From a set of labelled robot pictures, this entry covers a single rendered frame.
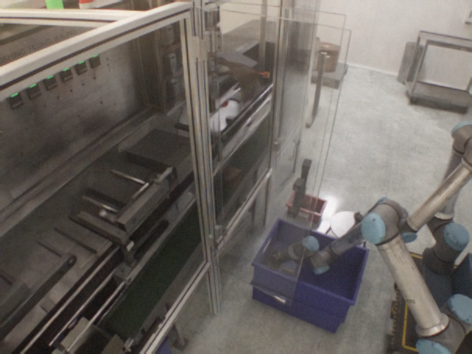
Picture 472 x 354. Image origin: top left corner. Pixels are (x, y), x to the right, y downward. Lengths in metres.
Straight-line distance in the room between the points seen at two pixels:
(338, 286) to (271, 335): 0.51
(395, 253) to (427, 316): 0.31
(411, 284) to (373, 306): 0.91
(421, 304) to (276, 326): 0.97
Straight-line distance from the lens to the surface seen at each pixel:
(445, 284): 2.11
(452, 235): 1.98
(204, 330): 2.11
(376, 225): 1.34
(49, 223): 1.41
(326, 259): 1.85
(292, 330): 2.13
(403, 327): 1.96
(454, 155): 1.80
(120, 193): 1.39
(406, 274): 1.44
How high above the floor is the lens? 1.94
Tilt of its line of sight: 40 degrees down
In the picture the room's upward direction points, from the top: straight up
